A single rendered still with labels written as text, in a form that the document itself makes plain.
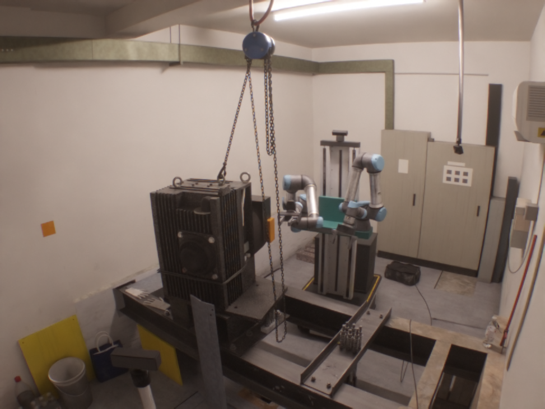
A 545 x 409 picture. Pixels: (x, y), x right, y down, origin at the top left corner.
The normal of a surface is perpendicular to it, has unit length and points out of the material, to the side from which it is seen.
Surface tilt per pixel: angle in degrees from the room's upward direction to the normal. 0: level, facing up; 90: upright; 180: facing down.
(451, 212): 90
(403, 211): 90
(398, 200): 90
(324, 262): 90
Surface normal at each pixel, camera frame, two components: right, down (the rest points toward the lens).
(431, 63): -0.59, 0.23
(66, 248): 0.80, 0.14
